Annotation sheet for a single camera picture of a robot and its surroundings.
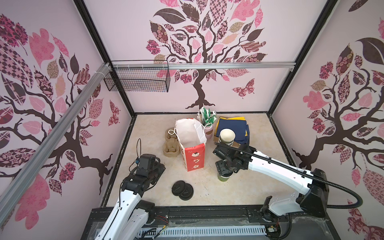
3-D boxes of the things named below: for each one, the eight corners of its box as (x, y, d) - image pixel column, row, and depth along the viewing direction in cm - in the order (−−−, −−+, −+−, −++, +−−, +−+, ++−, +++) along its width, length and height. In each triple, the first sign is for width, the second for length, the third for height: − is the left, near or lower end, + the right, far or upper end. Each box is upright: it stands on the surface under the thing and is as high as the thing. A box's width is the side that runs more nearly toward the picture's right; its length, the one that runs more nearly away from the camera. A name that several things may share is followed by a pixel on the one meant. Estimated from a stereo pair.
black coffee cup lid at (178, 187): (172, 196, 82) (171, 193, 78) (173, 182, 87) (172, 180, 83) (185, 196, 82) (184, 193, 78) (185, 182, 87) (185, 180, 83)
